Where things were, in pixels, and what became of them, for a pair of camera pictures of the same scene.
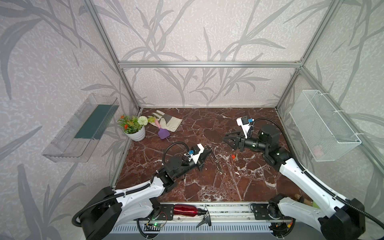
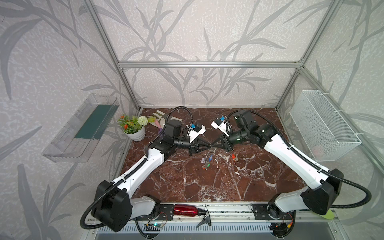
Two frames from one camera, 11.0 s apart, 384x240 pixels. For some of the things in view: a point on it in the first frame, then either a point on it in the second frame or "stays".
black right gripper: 240,142 -> 225,142
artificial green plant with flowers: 131,124 stays
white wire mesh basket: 325,135 stays
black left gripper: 201,157 -> 193,145
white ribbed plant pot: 138,136 stays
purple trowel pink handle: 163,133 stays
